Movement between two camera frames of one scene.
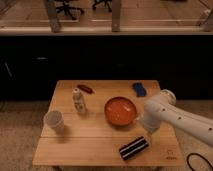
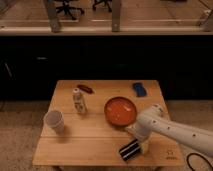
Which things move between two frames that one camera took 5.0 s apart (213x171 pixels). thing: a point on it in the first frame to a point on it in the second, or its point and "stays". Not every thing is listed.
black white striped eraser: (133, 147) stays
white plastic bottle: (79, 104) stays
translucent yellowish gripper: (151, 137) to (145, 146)
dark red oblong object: (86, 88) stays
